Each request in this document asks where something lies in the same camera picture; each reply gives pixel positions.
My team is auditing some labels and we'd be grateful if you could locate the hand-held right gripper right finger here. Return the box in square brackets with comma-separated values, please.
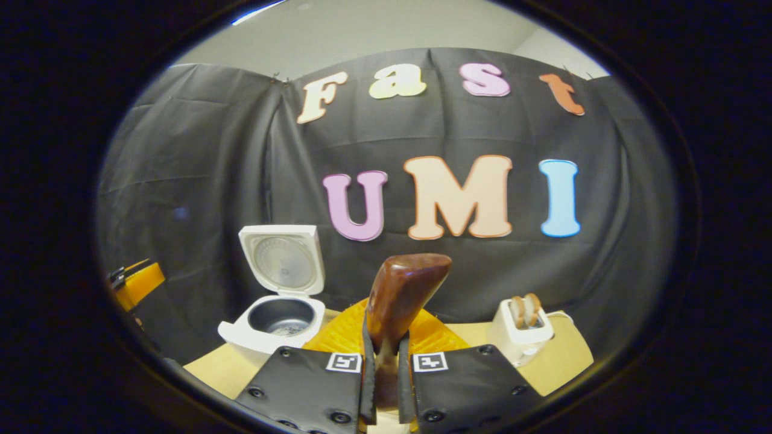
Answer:
[398, 307, 543, 434]

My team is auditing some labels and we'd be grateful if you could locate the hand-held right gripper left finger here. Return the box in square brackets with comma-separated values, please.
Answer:
[234, 298, 378, 434]

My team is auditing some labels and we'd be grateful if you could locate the brown wooden spoon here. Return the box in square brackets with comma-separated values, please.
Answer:
[365, 253, 452, 407]

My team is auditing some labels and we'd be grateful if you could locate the white rice cooker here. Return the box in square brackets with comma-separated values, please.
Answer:
[217, 225, 326, 356]

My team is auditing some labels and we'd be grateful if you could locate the white toaster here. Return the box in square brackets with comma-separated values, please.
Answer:
[487, 300, 554, 367]

